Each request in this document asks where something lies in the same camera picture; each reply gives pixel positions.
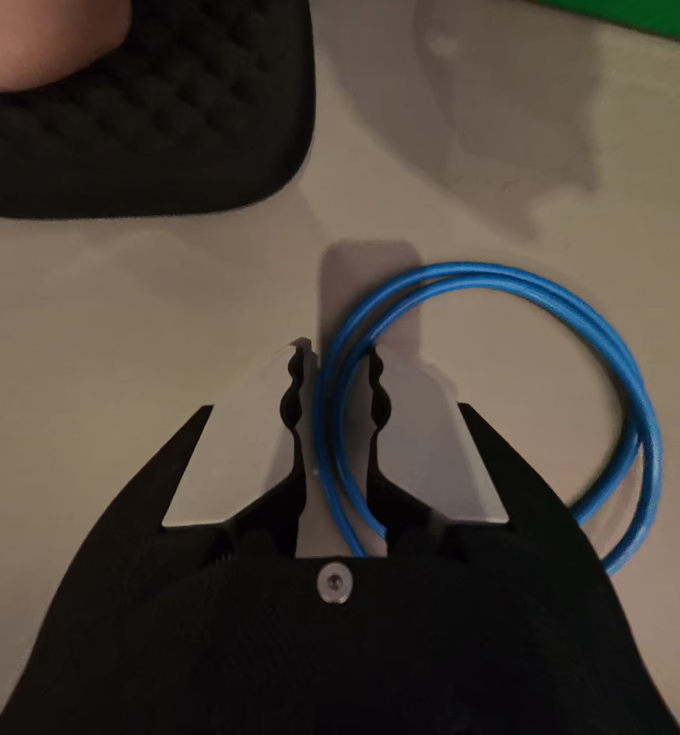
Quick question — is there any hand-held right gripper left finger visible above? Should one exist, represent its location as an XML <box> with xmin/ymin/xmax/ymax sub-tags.
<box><xmin>162</xmin><ymin>338</ymin><xmax>320</xmax><ymax>528</ymax></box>

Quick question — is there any person's left forearm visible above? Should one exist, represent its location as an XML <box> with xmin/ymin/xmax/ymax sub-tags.
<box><xmin>0</xmin><ymin>0</ymin><xmax>133</xmax><ymax>93</ymax></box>

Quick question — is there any green plastic bin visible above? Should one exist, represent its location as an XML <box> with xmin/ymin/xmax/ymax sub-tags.
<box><xmin>532</xmin><ymin>0</ymin><xmax>680</xmax><ymax>52</ymax></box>

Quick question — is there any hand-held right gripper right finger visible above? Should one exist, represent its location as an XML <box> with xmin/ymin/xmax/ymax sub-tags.
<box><xmin>365</xmin><ymin>345</ymin><xmax>511</xmax><ymax>524</ymax></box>

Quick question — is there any blue ethernet cable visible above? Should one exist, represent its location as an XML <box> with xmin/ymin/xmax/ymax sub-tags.
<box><xmin>314</xmin><ymin>261</ymin><xmax>665</xmax><ymax>575</ymax></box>

